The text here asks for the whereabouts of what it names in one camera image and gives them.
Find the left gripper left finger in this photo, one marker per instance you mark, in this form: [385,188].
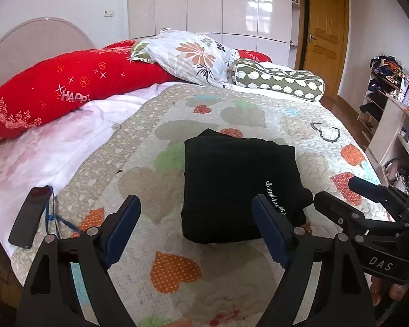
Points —
[50,298]

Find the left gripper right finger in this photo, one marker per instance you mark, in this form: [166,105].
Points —
[323,283]

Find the black pants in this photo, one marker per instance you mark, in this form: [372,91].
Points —
[223,174]

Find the person right hand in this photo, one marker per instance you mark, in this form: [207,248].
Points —
[381,287]

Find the black smartphone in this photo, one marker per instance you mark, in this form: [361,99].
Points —
[27,221]

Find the white shelf unit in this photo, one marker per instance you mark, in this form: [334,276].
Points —
[391,138]

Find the heart pattern quilt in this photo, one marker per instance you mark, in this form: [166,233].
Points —
[156,225]

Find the white bed sheet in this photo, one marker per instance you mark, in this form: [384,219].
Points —
[51,154]

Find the shoe rack with shoes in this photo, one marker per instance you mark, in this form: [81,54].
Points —
[385,79]

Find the green hedgehog bolster pillow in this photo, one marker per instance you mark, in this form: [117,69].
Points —
[302,84]

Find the wooden door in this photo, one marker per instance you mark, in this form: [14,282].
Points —
[322,40]

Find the red happy blanket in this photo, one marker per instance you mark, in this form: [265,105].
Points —
[54,87]

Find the pink headboard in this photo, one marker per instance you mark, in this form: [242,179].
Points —
[37,40]

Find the white wardrobe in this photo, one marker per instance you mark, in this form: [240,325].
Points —
[266,26]

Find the floral white pillow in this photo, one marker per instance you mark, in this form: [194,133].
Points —
[188,56]

